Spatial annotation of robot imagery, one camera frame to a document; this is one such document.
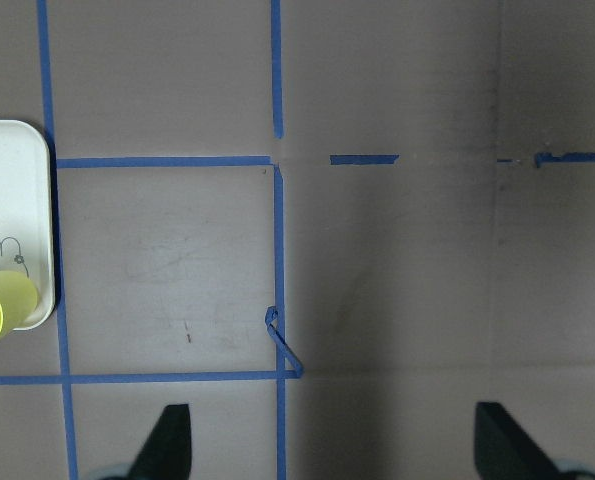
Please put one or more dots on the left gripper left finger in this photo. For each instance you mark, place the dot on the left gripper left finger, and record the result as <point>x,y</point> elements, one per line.
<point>167,451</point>

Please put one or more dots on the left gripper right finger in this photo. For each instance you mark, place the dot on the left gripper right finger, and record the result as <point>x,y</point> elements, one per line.
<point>503,450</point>

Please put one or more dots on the cream rectangular tray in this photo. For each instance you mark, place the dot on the cream rectangular tray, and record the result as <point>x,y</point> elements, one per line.
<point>26,217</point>

